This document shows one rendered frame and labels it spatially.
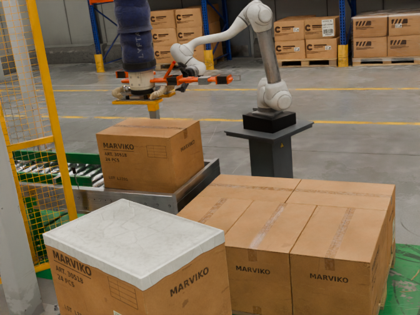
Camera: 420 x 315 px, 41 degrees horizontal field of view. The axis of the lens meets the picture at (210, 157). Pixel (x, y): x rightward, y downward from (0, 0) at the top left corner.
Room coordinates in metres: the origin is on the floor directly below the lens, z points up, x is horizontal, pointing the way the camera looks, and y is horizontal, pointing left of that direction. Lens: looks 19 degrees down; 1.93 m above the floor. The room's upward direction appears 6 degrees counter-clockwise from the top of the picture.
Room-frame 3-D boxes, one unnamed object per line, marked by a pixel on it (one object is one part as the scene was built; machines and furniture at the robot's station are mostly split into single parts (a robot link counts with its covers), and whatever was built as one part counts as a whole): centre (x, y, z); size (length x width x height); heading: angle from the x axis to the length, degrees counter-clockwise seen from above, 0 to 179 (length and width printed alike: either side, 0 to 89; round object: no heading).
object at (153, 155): (3.74, 0.40, 0.75); 0.60 x 0.40 x 0.40; 61
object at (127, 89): (3.77, 0.40, 1.20); 0.34 x 0.25 x 0.06; 65
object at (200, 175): (3.60, 0.10, 0.58); 0.70 x 0.03 x 0.06; 154
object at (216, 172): (3.60, 0.10, 0.48); 0.70 x 0.03 x 0.15; 154
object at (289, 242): (3.04, -0.38, 0.34); 1.20 x 1.00 x 0.40; 64
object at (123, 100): (3.68, 0.44, 1.16); 0.34 x 0.10 x 0.05; 65
